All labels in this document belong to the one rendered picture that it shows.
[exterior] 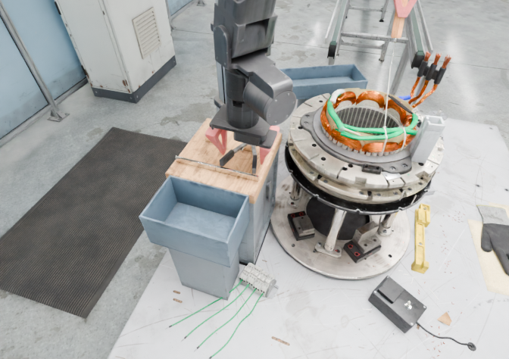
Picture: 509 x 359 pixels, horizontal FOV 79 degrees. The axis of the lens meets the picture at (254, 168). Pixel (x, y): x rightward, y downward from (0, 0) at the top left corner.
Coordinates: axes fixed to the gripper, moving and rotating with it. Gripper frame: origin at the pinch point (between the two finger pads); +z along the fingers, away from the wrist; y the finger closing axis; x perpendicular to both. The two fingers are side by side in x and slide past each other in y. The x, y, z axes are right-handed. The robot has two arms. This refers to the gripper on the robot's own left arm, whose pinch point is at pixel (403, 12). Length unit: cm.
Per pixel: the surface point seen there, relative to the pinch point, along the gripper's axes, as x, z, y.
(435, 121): -8.9, 17.6, 0.9
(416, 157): -7.2, 24.8, 0.8
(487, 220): -33, 50, 32
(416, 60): -17, 14, 140
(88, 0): 199, -17, 123
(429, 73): -7.4, 10.3, 10.8
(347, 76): 11.1, 14.9, 43.5
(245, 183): 22.6, 30.4, -12.0
